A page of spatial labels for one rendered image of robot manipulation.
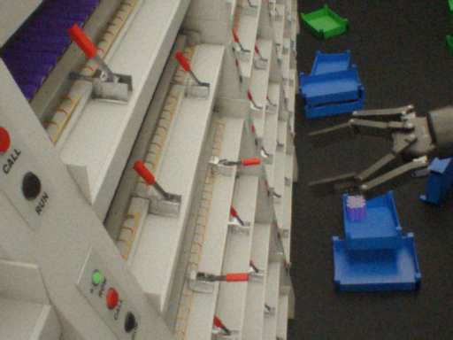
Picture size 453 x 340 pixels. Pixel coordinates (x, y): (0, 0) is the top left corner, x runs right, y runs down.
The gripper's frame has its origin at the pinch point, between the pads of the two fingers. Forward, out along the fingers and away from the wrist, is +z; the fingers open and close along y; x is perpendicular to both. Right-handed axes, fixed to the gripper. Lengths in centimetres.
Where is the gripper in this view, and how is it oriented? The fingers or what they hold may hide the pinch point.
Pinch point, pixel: (323, 161)
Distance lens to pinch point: 76.2
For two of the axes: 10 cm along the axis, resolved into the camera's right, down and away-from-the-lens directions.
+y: 1.3, -7.0, 7.0
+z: -8.9, 2.2, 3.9
